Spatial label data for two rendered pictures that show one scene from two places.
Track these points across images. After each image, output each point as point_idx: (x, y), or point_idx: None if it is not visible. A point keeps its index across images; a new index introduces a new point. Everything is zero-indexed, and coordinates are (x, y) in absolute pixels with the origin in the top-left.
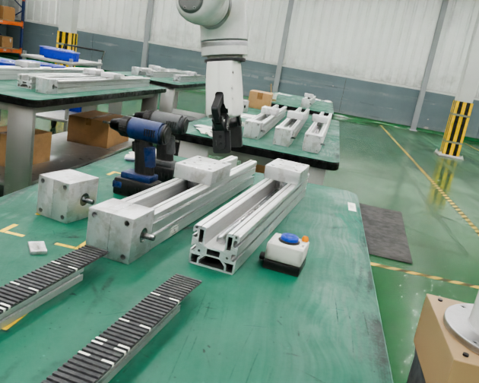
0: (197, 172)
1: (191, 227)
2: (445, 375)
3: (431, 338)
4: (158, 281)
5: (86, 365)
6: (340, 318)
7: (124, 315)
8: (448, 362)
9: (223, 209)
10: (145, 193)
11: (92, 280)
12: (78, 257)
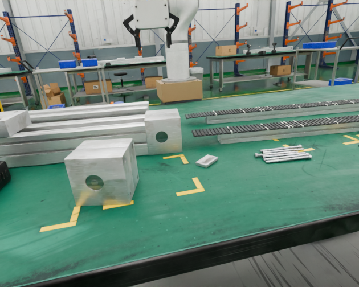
0: (20, 117)
1: None
2: (199, 87)
3: (180, 89)
4: (186, 130)
5: (274, 107)
6: (162, 108)
7: (241, 111)
8: (199, 83)
9: (101, 110)
10: (97, 126)
11: (212, 138)
12: (215, 130)
